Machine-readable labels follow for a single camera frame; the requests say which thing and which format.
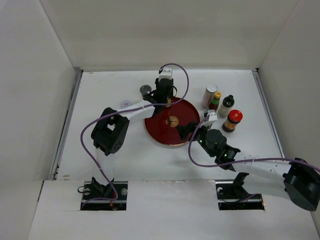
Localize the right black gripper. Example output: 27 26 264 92
176 120 216 157

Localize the salt grinder black cap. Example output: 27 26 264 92
139 84 152 100

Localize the small yellow label sauce bottle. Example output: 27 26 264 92
165 98 173 108

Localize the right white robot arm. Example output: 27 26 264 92
177 122 320 212

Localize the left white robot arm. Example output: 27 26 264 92
90 76 175 200

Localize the red round tray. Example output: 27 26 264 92
144 99 200 146

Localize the yellow cap chili sauce bottle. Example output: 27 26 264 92
208 91 222 112

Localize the jar with white red lid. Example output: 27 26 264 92
120 100 133 109

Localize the silver lid tall canister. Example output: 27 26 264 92
201 83 218 108

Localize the white bottle black cap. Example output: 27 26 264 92
217 94 235 117

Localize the red lid sauce jar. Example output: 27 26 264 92
222 109 243 133

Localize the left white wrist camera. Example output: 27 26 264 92
158 67 173 80

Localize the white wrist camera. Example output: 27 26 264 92
158 67 173 80
202 109 218 127

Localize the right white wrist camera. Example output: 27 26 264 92
202 109 218 127

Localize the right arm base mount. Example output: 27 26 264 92
215 173 265 211

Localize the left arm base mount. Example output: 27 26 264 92
77 177 129 211

